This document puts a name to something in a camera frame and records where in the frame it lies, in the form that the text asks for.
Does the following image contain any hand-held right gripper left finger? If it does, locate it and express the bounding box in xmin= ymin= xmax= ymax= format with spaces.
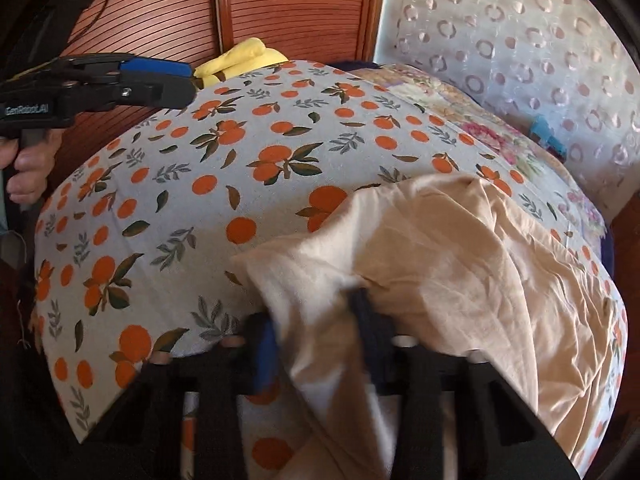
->
xmin=75 ymin=312 xmax=281 ymax=480

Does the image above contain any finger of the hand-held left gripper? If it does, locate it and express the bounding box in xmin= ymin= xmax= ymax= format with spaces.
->
xmin=117 ymin=56 xmax=195 ymax=80
xmin=119 ymin=77 xmax=197 ymax=112

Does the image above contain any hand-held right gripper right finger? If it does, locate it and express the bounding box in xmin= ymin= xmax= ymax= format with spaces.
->
xmin=349 ymin=287 xmax=581 ymax=480

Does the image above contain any beige printed t-shirt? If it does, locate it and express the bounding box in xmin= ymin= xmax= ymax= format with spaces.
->
xmin=232 ymin=175 xmax=628 ymax=480

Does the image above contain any person's left hand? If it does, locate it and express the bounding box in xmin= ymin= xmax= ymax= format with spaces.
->
xmin=0 ymin=127 xmax=57 ymax=206

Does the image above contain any orange fruit print bedsheet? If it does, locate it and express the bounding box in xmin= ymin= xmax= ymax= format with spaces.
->
xmin=32 ymin=60 xmax=631 ymax=480

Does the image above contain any yellow pillow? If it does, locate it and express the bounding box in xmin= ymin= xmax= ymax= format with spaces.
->
xmin=192 ymin=37 xmax=288 ymax=88

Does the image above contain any ribbed wooden headboard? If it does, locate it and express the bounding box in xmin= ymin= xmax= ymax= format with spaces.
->
xmin=50 ymin=0 xmax=391 ymax=176

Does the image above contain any floral quilt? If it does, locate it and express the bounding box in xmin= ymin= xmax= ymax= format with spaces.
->
xmin=360 ymin=62 xmax=608 ymax=251

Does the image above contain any teal box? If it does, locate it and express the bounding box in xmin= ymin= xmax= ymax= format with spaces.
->
xmin=530 ymin=115 xmax=568 ymax=158

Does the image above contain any sheer circle pattern curtain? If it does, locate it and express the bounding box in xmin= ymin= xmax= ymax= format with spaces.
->
xmin=375 ymin=0 xmax=640 ymax=221

